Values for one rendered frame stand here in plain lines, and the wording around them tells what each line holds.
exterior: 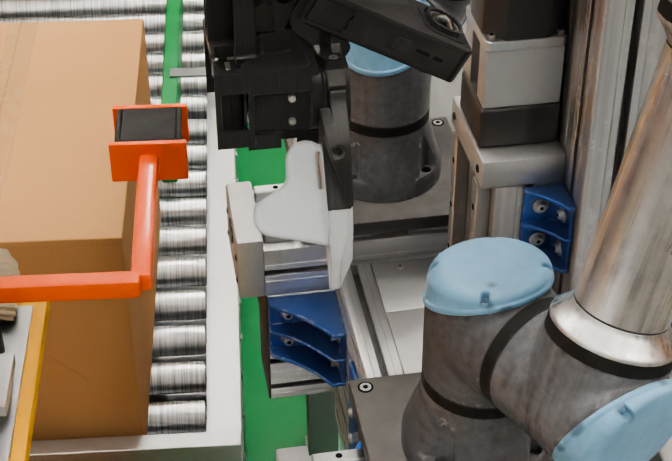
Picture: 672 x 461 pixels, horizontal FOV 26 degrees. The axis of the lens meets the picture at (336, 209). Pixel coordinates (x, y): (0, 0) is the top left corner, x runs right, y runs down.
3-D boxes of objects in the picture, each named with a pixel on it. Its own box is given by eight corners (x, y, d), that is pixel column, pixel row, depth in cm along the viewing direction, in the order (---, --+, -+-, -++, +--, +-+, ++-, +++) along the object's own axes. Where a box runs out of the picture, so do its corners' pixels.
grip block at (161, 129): (116, 141, 170) (112, 105, 167) (189, 138, 171) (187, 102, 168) (112, 182, 164) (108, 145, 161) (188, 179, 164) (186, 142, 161)
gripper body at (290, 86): (206, 97, 94) (196, -77, 87) (338, 85, 95) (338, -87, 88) (219, 162, 87) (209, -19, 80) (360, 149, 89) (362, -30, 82)
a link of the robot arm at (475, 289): (488, 311, 148) (496, 203, 140) (579, 385, 139) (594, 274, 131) (394, 357, 142) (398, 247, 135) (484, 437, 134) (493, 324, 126)
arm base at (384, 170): (426, 131, 194) (429, 67, 188) (452, 196, 182) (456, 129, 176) (314, 142, 192) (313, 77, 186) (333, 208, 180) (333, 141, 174)
